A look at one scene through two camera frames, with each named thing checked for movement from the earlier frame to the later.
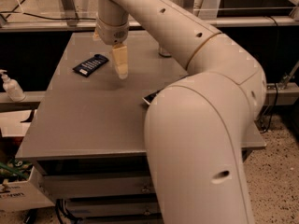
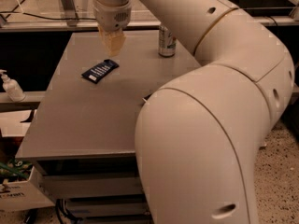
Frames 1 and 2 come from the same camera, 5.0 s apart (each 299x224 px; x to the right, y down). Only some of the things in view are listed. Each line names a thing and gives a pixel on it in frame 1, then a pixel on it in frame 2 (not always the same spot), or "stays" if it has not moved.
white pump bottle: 12,88 stays
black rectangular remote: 91,65 to 99,71
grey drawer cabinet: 86,137 stays
